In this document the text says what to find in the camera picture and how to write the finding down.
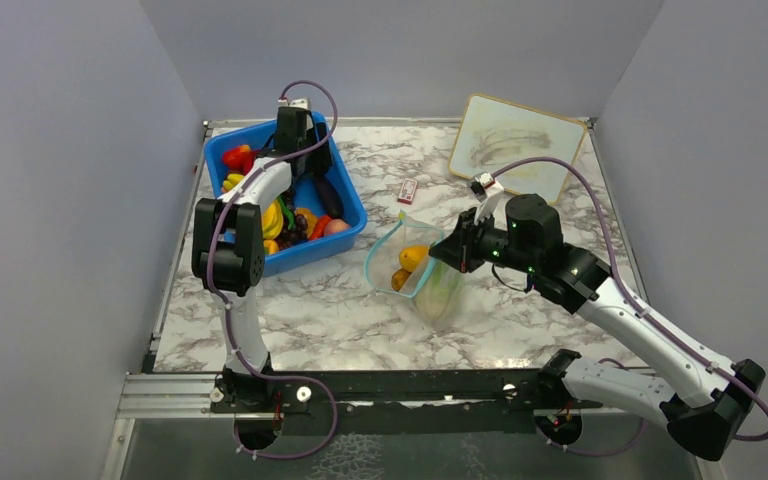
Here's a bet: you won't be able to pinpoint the toy purple grapes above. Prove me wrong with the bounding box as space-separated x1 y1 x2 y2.
275 219 308 250

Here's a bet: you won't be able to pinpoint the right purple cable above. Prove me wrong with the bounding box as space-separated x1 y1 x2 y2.
489 156 768 458

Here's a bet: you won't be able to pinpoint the green toy lettuce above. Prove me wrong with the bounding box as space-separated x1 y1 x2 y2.
413 261 464 328

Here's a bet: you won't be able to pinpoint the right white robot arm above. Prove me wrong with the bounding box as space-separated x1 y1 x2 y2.
430 194 766 461

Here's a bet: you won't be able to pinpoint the brown toy kiwi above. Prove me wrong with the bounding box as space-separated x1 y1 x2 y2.
390 268 412 292

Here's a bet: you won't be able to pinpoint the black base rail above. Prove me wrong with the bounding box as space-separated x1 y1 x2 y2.
209 368 595 438

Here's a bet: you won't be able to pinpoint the yellow toy banana bunch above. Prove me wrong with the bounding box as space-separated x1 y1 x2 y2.
221 173 284 240

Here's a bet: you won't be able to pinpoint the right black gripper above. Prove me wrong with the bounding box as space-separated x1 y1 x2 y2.
429 207 538 275

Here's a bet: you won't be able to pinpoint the clear zip top bag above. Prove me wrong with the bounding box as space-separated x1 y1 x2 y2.
363 210 463 330

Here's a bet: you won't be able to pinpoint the blue plastic bin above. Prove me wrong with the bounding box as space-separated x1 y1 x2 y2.
203 110 369 278

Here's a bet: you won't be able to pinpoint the red toy bell pepper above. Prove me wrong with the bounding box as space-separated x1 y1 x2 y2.
221 145 260 175

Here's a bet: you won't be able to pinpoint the dark purple toy eggplant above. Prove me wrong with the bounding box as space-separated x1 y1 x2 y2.
312 175 344 219

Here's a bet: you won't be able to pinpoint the small whiteboard with wooden frame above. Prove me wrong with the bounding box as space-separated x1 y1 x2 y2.
448 94 587 204

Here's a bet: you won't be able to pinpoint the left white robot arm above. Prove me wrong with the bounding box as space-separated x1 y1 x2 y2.
192 102 331 411

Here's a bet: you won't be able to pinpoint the orange toy lemon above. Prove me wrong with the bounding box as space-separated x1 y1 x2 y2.
398 245 429 273

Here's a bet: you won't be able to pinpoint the small red white box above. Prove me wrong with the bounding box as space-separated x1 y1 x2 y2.
396 178 418 205

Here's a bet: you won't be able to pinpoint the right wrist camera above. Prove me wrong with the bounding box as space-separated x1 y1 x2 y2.
469 172 505 225

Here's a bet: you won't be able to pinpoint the orange toy carrot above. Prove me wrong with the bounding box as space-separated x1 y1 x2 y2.
308 215 332 241

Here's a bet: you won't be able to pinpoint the toy peach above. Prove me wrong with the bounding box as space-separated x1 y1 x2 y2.
323 219 350 236

